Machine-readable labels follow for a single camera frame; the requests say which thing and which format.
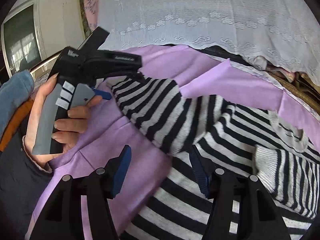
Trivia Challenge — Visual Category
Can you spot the black grey striped sweater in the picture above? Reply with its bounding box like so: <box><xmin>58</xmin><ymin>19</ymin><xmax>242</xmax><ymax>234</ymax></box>
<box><xmin>107</xmin><ymin>77</ymin><xmax>319</xmax><ymax>239</ymax></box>

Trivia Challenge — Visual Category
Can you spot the blue sleeve forearm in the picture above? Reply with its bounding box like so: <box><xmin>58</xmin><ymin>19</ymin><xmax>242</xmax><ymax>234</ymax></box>
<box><xmin>0</xmin><ymin>70</ymin><xmax>34</xmax><ymax>138</ymax></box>

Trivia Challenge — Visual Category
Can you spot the person's left hand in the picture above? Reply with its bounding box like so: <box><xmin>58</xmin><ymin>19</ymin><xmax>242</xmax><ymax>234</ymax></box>
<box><xmin>24</xmin><ymin>73</ymin><xmax>103</xmax><ymax>168</ymax></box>

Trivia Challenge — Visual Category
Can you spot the orange cloth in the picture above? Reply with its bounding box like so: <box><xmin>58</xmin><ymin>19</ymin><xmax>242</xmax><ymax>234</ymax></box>
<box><xmin>0</xmin><ymin>98</ymin><xmax>34</xmax><ymax>152</ymax></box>

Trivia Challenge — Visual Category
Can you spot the pink purple bed sheet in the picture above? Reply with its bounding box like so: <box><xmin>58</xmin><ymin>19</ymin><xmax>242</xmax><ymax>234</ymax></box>
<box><xmin>31</xmin><ymin>46</ymin><xmax>319</xmax><ymax>236</ymax></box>

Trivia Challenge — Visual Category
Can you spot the white lace cover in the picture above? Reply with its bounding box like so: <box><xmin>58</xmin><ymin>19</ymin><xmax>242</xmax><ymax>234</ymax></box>
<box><xmin>98</xmin><ymin>0</ymin><xmax>319</xmax><ymax>84</ymax></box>

